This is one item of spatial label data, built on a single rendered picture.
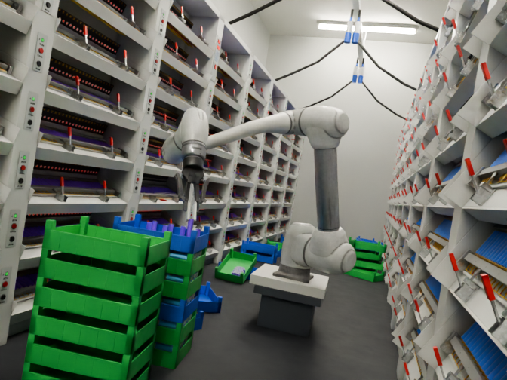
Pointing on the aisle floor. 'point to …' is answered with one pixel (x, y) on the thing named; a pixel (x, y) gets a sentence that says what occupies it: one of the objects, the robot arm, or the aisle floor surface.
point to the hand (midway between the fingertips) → (191, 212)
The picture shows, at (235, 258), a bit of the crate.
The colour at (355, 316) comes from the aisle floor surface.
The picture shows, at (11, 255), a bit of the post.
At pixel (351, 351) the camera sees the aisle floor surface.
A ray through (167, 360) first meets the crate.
